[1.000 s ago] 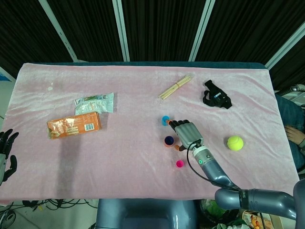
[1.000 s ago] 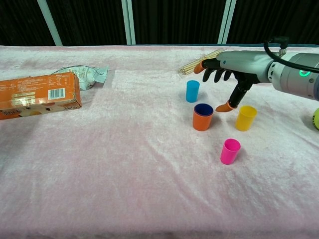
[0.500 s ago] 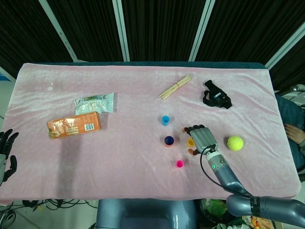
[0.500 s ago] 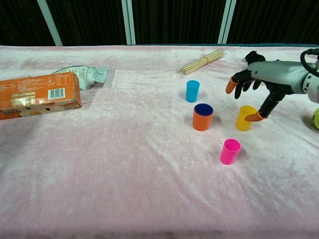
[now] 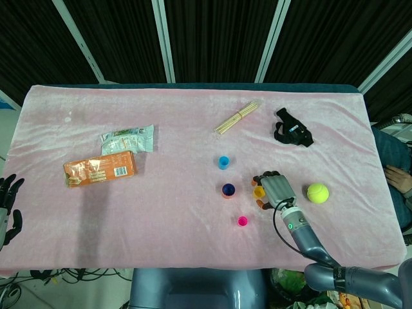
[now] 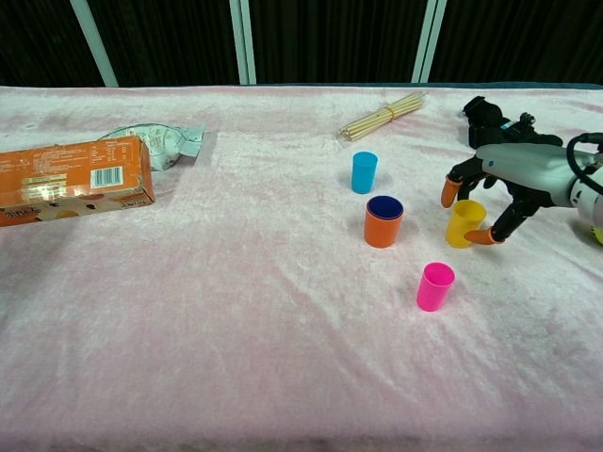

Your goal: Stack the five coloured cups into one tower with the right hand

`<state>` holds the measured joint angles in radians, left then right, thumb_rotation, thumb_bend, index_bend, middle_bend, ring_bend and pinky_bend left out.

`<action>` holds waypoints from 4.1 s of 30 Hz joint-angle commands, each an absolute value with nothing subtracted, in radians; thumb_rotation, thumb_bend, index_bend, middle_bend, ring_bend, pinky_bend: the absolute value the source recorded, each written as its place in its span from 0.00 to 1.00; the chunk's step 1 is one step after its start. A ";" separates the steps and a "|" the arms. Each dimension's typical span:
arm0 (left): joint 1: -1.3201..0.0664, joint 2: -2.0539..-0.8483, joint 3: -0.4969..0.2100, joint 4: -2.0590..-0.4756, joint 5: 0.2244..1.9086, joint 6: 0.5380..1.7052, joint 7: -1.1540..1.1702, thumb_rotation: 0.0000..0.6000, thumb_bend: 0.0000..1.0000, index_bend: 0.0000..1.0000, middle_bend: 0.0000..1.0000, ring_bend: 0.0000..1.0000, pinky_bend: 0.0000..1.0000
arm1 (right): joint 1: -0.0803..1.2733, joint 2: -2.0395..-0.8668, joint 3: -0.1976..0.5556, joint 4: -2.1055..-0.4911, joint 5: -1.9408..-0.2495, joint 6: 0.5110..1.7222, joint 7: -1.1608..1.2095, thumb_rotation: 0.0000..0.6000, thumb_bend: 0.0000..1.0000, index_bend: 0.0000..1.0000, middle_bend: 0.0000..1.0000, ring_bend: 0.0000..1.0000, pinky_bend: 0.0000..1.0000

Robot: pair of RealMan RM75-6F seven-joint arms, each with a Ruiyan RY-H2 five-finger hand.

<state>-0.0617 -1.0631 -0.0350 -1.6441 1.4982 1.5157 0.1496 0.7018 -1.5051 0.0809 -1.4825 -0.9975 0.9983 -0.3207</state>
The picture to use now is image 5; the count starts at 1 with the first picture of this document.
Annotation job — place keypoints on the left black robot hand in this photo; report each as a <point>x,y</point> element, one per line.
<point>11,190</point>

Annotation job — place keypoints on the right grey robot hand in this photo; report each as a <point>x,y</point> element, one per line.
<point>278,190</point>

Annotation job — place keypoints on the yellow plastic cup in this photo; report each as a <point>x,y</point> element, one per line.
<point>258,192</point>

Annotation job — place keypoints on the pink plastic cup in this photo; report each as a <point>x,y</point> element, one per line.
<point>242,221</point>

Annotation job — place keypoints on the navy blue plastic cup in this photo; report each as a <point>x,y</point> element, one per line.
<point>228,189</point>

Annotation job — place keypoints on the light blue plastic cup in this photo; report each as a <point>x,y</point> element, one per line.
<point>223,162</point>

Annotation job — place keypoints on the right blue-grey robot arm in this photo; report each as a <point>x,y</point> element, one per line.
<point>305,241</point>

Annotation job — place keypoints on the bystander's bare hand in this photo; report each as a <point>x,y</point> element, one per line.
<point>397,177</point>

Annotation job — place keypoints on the yellow-green tennis ball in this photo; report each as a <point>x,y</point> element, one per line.
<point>317,193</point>

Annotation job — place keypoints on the bundle of wooden sticks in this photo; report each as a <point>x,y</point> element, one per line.
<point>236,117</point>

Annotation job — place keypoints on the orange snack box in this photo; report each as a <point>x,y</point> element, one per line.
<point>99,169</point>

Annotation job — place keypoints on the bystander's blue jeans leg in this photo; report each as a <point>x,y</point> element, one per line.
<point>389,148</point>

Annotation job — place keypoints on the pink plush table cloth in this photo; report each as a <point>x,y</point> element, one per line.
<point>161,219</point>

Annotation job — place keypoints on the green white snack packet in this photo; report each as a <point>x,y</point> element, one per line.
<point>128,140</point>

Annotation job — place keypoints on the snack packets on floor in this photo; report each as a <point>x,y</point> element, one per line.
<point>344,299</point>

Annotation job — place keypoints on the blue-grey robot torso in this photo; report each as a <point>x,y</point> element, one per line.
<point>193,289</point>

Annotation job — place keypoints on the black pleated curtain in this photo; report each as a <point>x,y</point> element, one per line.
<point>219,38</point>

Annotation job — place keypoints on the white metal frame post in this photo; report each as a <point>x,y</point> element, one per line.
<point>386,58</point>
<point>164,42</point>
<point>80,42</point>
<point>272,42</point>

